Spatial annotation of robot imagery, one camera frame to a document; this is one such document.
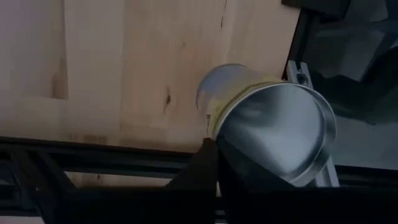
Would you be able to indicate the black aluminium table frame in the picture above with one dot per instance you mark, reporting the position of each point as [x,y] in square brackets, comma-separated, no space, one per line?
[93,155]

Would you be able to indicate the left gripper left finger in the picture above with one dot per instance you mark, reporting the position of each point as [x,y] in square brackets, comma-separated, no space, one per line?
[186,205]

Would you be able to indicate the yellow label tin can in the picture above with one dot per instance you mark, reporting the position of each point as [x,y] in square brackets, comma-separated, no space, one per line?
[273,124]

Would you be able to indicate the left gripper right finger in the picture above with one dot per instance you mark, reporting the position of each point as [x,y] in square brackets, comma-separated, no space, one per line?
[311,208]

